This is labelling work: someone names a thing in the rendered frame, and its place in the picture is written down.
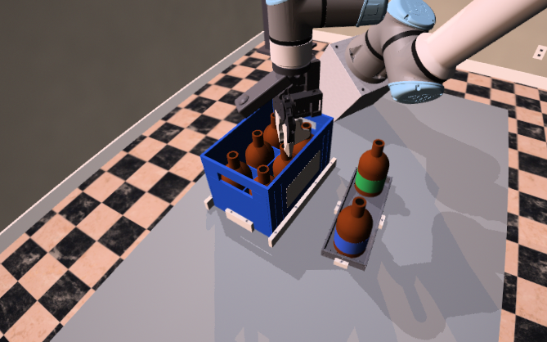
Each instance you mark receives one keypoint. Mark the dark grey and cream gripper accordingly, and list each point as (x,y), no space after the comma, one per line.
(305,89)

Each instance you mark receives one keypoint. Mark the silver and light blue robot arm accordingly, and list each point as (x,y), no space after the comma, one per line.
(417,62)

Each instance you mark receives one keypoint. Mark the blue plastic crate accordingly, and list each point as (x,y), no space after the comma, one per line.
(269,205)

